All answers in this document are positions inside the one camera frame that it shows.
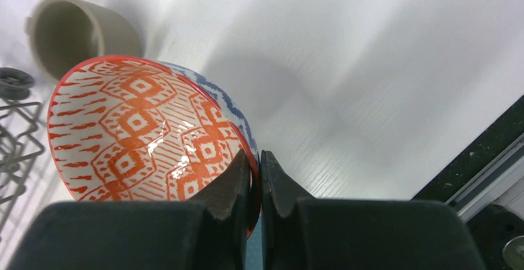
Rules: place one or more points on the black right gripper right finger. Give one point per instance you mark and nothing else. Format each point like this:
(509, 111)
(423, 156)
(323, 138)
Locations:
(304, 232)

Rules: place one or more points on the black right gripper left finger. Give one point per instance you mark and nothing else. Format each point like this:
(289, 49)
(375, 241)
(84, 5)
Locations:
(208, 231)

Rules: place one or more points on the orange patterned small bowl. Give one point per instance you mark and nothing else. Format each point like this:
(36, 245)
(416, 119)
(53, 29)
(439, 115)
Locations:
(124, 128)

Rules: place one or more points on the grey wire dish rack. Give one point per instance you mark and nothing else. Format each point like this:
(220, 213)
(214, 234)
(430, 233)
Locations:
(20, 122)

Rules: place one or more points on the small grey-green mug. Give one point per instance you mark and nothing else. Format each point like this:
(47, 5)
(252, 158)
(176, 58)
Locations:
(64, 33)

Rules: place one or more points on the black table frame rail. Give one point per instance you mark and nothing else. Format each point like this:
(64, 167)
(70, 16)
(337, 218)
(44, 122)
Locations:
(484, 185)

